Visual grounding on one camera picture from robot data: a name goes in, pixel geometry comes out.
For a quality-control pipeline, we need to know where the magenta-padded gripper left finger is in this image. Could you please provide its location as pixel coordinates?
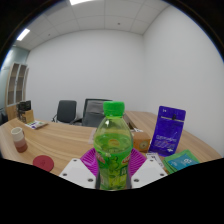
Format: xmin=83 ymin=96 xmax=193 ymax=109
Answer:
xmin=59 ymin=148 xmax=100 ymax=190

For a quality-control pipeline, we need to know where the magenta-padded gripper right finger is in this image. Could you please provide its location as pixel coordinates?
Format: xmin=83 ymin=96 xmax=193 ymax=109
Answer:
xmin=128 ymin=148 xmax=169 ymax=190

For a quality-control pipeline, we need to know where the green drink bottle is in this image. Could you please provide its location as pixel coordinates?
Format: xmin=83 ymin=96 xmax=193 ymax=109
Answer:
xmin=93 ymin=100 xmax=134 ymax=191

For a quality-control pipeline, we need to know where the orange cardboard box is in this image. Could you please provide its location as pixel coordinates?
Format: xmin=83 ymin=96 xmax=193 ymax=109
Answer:
xmin=131 ymin=129 xmax=152 ymax=154

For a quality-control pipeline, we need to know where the green flat pack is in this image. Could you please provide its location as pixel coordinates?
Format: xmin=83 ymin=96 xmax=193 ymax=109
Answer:
xmin=162 ymin=149 xmax=201 ymax=175

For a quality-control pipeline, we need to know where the flat round red coaster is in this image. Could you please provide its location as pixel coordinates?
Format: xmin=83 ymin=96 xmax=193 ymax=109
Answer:
xmin=32 ymin=154 xmax=55 ymax=173

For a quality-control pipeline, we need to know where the sheet with round print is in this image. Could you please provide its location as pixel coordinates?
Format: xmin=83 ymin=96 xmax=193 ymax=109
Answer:
xmin=88 ymin=128 xmax=98 ymax=144

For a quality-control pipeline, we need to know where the purple standing bag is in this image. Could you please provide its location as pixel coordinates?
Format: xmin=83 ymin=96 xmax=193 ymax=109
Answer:
xmin=148 ymin=105 xmax=187 ymax=158

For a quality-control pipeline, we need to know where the wooden side desk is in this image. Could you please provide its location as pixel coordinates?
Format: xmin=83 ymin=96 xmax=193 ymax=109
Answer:
xmin=124 ymin=110 xmax=161 ymax=134

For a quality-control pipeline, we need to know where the grey mesh office chair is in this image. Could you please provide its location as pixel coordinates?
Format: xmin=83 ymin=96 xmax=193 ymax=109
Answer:
xmin=71 ymin=98 xmax=114 ymax=128

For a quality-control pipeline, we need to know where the black office chair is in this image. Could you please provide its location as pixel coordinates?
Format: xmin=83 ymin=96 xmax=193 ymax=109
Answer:
xmin=51 ymin=99 xmax=78 ymax=124

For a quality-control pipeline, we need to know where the white and brown cup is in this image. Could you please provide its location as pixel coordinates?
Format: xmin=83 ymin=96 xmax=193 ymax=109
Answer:
xmin=10 ymin=126 xmax=29 ymax=154

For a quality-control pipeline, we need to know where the brown cardboard box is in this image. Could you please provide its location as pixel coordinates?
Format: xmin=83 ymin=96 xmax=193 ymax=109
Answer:
xmin=19 ymin=109 xmax=35 ymax=125

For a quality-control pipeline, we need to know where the black box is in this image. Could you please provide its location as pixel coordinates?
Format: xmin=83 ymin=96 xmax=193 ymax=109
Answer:
xmin=16 ymin=100 xmax=33 ymax=122

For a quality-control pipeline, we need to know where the dark armchair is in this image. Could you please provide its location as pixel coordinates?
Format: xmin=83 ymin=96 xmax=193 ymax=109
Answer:
xmin=0 ymin=111 xmax=8 ymax=127

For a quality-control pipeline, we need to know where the wooden shelf unit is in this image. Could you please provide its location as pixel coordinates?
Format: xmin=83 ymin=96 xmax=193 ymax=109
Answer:
xmin=4 ymin=63 xmax=30 ymax=118

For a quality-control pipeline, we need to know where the ceiling light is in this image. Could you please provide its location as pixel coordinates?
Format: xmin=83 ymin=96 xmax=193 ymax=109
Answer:
xmin=16 ymin=28 xmax=31 ymax=42
xmin=69 ymin=0 xmax=95 ymax=6

